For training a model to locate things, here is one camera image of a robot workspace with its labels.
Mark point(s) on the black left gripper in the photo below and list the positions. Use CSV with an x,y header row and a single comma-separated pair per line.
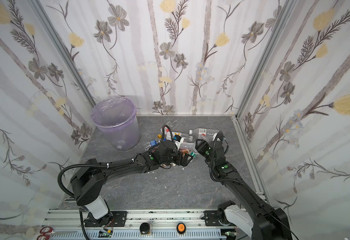
x,y
185,159

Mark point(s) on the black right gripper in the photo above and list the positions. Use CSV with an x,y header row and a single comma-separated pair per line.
x,y
200,145

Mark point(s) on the clear bottle red white label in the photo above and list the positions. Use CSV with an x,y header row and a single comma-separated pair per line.
x,y
203,134

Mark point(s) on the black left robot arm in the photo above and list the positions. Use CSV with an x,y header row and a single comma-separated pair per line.
x,y
84,182

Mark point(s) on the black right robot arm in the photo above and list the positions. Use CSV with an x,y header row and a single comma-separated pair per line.
x,y
262,221

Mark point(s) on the purple lined waste bin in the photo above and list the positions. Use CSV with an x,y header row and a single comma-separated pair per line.
x,y
116,118

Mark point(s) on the clear bottle blue label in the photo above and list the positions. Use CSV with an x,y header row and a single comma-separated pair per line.
x,y
152,144

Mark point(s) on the brown coffee bottle upper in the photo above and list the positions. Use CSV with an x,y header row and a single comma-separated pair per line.
x,y
188,150

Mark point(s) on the orange knob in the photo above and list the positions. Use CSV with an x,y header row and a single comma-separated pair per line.
x,y
181,228

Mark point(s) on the black knob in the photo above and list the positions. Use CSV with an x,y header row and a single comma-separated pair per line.
x,y
145,228

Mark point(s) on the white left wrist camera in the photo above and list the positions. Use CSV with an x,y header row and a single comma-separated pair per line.
x,y
178,140

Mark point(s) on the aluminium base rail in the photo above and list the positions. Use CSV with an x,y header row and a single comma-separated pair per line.
x,y
202,224

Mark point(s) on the red handled scissors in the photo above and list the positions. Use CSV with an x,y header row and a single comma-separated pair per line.
x,y
45,233

